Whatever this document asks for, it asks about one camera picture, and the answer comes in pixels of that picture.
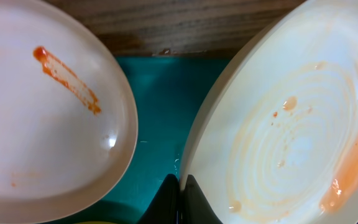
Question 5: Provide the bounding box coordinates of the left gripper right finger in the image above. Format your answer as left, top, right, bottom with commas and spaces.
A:
183, 175, 222, 224

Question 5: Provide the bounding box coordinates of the yellow plate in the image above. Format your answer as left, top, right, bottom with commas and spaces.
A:
75, 221, 117, 224

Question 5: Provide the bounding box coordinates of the blue plastic tray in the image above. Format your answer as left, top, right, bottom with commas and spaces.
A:
59, 57, 229, 223

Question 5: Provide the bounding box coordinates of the white plate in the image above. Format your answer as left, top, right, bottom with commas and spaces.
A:
180, 1, 358, 223
0, 1, 138, 223

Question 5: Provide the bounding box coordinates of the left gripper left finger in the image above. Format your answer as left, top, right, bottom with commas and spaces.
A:
137, 174, 179, 224

